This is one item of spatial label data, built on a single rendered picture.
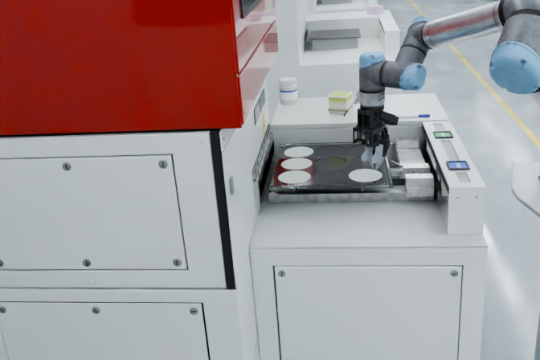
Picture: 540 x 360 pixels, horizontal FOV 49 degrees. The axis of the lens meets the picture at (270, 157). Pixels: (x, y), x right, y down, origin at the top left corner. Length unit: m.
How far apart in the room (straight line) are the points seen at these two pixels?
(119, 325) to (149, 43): 0.72
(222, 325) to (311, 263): 0.30
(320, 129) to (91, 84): 1.01
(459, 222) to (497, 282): 1.39
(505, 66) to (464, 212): 0.45
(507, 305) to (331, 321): 1.31
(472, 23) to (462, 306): 0.75
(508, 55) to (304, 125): 0.93
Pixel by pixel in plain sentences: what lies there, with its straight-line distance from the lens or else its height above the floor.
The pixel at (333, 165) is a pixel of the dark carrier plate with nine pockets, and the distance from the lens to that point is 1.92.
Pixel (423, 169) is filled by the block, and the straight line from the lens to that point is 1.88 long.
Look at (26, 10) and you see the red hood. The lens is 1.37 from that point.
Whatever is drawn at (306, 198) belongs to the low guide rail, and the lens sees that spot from 1.85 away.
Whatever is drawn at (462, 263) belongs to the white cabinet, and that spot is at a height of 0.77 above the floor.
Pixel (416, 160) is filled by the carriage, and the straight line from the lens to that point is 2.01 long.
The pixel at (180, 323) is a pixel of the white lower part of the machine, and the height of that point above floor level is 0.72.
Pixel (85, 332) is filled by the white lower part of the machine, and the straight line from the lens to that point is 1.66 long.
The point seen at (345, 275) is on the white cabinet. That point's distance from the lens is 1.66.
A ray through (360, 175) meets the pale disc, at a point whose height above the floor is 0.90.
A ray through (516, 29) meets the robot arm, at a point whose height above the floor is 1.38.
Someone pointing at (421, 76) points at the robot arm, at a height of 1.21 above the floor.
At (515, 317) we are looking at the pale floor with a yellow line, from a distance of 2.84.
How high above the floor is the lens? 1.62
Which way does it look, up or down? 21 degrees down
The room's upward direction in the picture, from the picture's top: 4 degrees counter-clockwise
